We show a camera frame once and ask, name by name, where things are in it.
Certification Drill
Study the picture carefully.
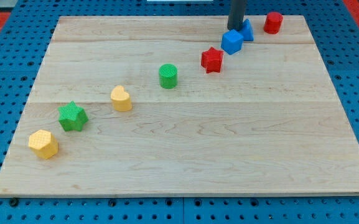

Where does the red star block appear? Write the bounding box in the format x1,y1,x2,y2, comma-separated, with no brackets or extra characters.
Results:
200,47,223,73

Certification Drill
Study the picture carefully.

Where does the green star block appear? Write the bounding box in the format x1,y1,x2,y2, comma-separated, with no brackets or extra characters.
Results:
58,101,88,131

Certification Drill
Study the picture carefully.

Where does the yellow hexagon block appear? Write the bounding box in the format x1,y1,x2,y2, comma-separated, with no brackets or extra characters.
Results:
28,129,58,159

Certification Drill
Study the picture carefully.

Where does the wooden board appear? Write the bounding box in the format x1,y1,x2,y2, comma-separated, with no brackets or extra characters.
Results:
0,16,359,198

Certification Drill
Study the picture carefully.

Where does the green cylinder block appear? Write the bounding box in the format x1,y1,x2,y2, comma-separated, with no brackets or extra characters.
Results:
159,63,177,89

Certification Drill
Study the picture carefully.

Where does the yellow heart block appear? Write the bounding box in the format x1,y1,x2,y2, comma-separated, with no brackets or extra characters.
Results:
110,85,133,112

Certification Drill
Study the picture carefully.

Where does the blue cube block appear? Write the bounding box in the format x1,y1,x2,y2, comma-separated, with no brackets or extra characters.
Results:
221,29,243,55

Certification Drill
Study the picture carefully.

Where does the blue triangle block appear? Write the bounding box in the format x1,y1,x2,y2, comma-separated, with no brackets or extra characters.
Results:
239,19,254,41

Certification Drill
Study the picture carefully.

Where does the dark grey robot pusher rod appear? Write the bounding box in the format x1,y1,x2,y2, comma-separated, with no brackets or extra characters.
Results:
227,0,247,30

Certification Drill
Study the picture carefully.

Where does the red cylinder block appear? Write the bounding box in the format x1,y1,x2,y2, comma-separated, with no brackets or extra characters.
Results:
263,12,283,34

